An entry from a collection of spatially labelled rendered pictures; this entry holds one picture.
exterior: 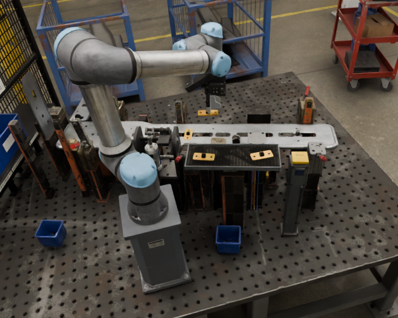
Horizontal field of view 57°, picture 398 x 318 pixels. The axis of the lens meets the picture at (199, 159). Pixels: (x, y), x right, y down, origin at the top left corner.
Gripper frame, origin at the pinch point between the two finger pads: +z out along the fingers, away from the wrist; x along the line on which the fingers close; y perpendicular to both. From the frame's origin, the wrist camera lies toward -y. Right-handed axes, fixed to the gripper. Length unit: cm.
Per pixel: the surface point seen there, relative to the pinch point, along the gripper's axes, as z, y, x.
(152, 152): 17.7, -24.3, -6.0
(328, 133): 24, 57, 14
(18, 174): 59, -112, 24
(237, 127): 25.4, 14.3, 22.2
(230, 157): 10.3, 9.1, -18.1
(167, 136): 11.4, -17.6, -3.1
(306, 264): 55, 42, -37
